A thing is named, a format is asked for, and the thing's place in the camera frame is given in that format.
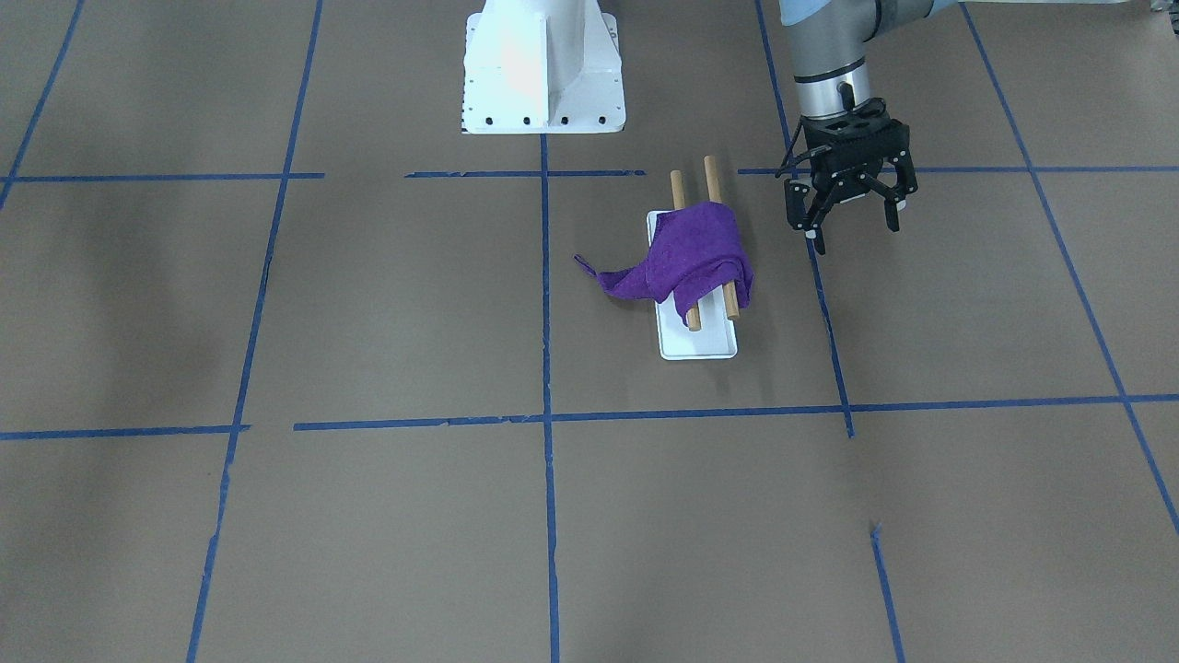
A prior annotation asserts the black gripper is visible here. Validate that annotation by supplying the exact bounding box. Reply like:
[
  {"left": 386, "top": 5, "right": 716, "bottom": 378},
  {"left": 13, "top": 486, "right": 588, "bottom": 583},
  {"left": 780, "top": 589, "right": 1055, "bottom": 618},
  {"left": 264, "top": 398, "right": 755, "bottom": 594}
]
[{"left": 784, "top": 101, "right": 918, "bottom": 255}]

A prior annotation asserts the white towel rack base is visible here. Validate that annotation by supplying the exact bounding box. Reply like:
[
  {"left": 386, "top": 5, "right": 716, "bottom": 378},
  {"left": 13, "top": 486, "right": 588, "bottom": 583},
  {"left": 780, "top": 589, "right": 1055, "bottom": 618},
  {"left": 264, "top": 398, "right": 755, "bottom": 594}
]
[{"left": 646, "top": 210, "right": 738, "bottom": 361}]

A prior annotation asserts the wooden rack rod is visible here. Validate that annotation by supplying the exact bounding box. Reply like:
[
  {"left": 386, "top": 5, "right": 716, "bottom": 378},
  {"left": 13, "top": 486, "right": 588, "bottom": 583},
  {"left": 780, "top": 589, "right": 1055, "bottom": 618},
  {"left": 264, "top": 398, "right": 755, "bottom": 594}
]
[
  {"left": 670, "top": 169, "right": 702, "bottom": 332},
  {"left": 704, "top": 155, "right": 740, "bottom": 320}
]

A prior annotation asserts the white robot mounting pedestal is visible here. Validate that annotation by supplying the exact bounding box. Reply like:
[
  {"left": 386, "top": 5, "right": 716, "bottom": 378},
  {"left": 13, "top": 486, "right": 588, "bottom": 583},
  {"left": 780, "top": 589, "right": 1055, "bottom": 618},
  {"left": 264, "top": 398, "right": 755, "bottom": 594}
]
[{"left": 461, "top": 1, "right": 627, "bottom": 134}]

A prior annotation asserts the purple towel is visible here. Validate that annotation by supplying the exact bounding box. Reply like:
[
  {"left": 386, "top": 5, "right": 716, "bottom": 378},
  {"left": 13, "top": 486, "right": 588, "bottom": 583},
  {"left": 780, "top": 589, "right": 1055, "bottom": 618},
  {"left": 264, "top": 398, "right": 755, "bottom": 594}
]
[{"left": 573, "top": 202, "right": 755, "bottom": 323}]

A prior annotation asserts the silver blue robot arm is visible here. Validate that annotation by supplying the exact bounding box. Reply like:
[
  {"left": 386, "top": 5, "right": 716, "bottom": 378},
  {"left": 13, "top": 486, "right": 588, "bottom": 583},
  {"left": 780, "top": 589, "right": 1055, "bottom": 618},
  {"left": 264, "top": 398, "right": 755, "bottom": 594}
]
[{"left": 775, "top": 1, "right": 949, "bottom": 255}]

